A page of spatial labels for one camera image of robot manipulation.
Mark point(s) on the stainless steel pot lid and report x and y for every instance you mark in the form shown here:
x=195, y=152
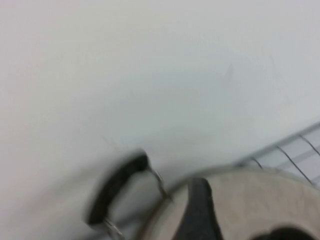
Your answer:
x=262, y=200

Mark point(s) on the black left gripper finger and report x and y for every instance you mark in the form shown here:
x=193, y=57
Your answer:
x=200, y=215

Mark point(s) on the stainless steel cooking pot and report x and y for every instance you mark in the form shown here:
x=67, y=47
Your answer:
x=117, y=180

